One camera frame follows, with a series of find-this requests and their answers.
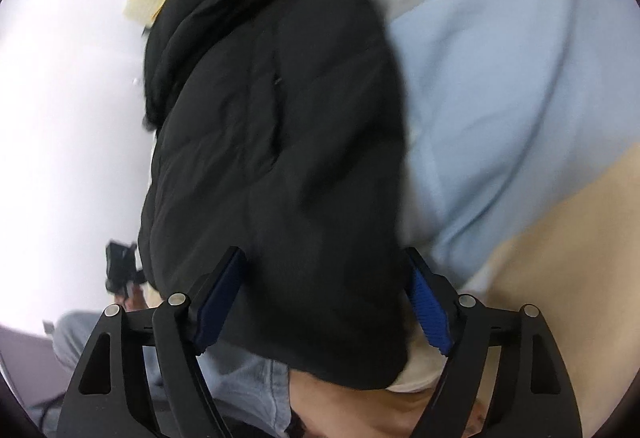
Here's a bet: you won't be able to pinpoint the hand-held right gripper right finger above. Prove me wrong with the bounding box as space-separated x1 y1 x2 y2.
402 245 583 438

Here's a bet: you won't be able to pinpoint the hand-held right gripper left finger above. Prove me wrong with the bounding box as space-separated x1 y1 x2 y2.
56 245 249 438

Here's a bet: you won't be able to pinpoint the black puffer jacket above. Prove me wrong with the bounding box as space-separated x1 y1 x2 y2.
139 0 413 391

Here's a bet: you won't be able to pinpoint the person's left hand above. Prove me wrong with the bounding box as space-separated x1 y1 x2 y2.
115 285 151 314

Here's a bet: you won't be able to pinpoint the person's cream top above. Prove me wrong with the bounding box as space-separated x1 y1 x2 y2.
387 343 446 393

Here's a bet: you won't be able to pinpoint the person's blue jeans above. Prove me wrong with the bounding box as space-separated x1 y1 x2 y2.
50 311 301 438

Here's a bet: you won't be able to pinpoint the checkered pastel duvet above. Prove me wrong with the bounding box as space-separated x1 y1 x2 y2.
310 0 640 438

